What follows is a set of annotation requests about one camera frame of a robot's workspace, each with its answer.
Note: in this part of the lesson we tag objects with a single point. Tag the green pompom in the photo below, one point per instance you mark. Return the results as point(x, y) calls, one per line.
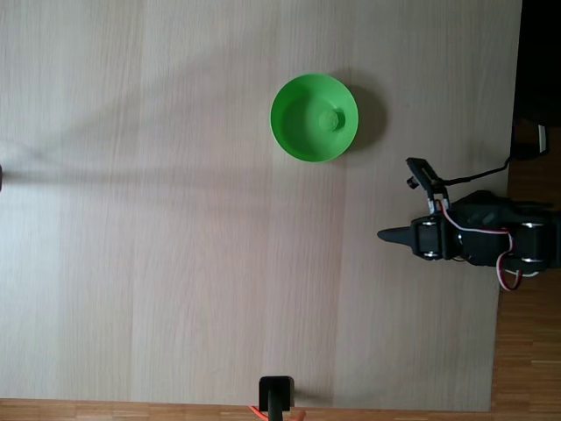
point(329, 119)

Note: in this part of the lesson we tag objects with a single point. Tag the green plastic bowl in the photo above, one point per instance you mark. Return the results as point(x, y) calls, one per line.
point(307, 127)

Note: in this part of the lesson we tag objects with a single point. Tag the black box with white edge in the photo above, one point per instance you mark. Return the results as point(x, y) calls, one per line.
point(528, 144)

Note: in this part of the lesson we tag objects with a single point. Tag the orange clamp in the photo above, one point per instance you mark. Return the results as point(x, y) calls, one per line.
point(256, 411)

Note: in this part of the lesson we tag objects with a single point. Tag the black camera box on bracket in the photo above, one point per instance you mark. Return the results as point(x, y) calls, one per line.
point(423, 173)

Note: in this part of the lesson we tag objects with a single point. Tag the black table clamp post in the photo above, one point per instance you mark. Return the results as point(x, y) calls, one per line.
point(275, 392)

